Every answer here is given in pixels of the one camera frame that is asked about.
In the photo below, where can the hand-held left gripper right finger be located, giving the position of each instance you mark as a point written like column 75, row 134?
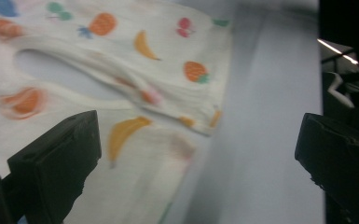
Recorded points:
column 338, row 155

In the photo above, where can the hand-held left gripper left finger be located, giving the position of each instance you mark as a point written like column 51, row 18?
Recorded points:
column 59, row 155

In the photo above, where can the white fruit print garment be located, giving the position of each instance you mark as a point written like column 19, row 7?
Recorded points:
column 105, row 93

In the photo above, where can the pale lilac table mat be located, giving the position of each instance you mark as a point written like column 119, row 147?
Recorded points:
column 261, row 124

